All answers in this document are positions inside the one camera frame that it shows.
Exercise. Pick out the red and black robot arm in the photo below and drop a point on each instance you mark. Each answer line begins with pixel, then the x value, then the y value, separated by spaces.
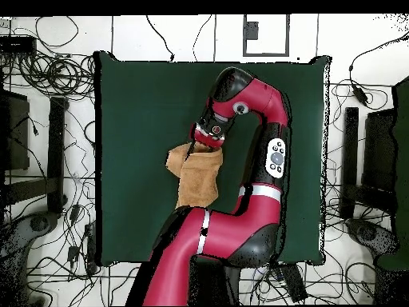
pixel 230 236

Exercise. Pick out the flat black device box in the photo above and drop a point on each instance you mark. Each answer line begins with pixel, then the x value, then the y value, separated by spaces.
pixel 16 44

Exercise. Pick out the large black box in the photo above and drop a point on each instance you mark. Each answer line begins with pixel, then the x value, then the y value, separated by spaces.
pixel 16 134
pixel 380 150

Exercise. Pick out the tan terry towel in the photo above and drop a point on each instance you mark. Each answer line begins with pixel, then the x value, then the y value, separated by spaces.
pixel 198 179

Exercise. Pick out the small black plug adapter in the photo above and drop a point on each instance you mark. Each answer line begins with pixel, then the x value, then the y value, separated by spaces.
pixel 73 253

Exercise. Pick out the black power adapter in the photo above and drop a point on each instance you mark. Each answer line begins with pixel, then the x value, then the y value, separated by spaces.
pixel 360 95

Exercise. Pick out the dark stand base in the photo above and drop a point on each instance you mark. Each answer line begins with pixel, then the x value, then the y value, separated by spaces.
pixel 38 222
pixel 370 235

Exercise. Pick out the dark grey square plate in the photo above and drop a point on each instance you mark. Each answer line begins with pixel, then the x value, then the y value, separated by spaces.
pixel 251 30

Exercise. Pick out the dark green table cloth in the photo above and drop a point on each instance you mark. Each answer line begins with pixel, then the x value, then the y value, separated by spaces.
pixel 143 96

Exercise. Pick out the black power strip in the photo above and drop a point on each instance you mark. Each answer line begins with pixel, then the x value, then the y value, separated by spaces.
pixel 294 283

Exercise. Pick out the dark green draped cloth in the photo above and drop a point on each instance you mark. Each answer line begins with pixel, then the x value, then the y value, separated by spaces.
pixel 403 144

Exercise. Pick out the long black bar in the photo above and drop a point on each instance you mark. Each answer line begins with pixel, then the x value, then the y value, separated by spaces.
pixel 57 153
pixel 351 147

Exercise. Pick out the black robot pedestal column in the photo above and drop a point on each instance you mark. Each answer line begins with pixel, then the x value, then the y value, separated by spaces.
pixel 211 284

